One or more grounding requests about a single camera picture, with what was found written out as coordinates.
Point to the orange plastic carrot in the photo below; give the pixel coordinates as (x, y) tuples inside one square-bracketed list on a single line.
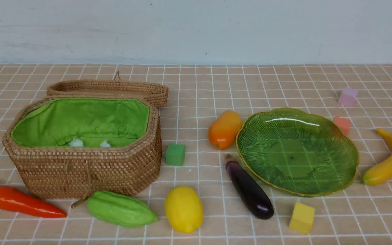
[(13, 200)]

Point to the pink foam cube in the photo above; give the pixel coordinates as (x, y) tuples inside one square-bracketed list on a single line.
[(348, 97)]

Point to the yellow foam cube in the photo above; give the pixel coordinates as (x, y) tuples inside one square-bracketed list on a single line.
[(302, 218)]

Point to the orange plastic mango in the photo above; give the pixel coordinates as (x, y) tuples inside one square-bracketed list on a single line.
[(222, 132)]

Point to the green foam cube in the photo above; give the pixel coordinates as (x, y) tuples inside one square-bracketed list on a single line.
[(175, 154)]

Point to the dark purple plastic eggplant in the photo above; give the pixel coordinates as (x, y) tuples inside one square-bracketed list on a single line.
[(250, 192)]

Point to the checkered beige tablecloth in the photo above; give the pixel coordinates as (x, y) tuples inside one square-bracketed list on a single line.
[(357, 215)]

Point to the woven wicker basket lid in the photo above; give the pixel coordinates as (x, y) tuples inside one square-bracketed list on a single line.
[(154, 93)]

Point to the yellow plastic lemon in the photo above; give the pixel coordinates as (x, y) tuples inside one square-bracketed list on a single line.
[(183, 209)]

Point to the green glass leaf plate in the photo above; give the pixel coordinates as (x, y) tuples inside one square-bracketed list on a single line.
[(297, 152)]

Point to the yellow plastic banana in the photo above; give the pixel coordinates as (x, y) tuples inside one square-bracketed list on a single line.
[(381, 172)]

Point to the woven wicker basket green lining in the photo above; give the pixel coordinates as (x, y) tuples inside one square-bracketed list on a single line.
[(71, 147)]

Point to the red foam cube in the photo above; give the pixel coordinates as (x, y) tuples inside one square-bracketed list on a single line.
[(343, 124)]

